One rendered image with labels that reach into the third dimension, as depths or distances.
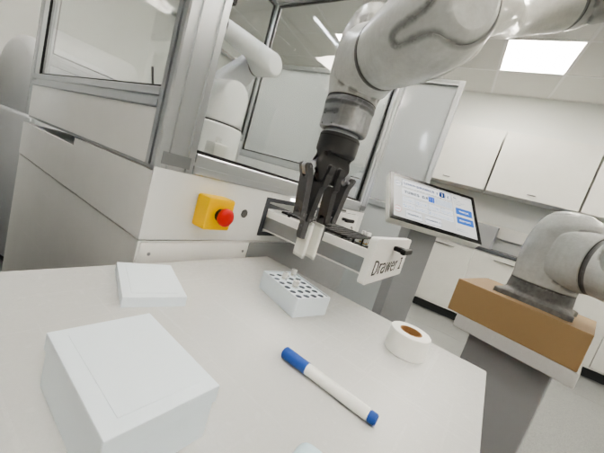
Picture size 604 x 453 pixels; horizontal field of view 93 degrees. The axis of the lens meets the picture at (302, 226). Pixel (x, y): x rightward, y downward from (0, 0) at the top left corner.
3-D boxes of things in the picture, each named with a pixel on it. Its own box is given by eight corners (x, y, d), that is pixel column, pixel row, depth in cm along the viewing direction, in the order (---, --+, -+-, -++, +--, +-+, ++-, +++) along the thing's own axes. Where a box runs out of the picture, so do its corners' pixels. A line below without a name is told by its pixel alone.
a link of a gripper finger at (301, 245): (315, 224, 53) (312, 223, 53) (304, 259, 54) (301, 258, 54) (305, 219, 56) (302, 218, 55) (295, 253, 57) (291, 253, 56)
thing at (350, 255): (394, 267, 87) (400, 248, 86) (360, 275, 66) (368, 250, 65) (293, 226, 109) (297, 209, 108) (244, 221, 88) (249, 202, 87)
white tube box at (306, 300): (324, 315, 57) (331, 297, 56) (291, 318, 52) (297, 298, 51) (289, 287, 66) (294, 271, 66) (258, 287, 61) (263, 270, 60)
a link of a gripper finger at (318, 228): (312, 220, 57) (315, 221, 57) (302, 253, 58) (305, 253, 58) (322, 225, 55) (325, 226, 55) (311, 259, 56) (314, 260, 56)
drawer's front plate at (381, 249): (399, 273, 88) (412, 240, 86) (362, 285, 64) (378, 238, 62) (394, 271, 89) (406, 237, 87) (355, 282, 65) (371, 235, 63)
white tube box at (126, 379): (205, 436, 25) (220, 384, 24) (87, 511, 18) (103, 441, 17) (139, 354, 32) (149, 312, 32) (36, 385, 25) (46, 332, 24)
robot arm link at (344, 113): (316, 93, 52) (306, 127, 53) (353, 91, 46) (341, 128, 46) (349, 113, 58) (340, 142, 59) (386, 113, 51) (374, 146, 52)
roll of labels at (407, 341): (427, 356, 53) (435, 336, 52) (417, 368, 47) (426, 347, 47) (391, 335, 57) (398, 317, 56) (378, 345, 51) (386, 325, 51)
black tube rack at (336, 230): (365, 257, 88) (372, 236, 87) (339, 260, 74) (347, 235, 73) (307, 233, 100) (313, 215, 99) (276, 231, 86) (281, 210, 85)
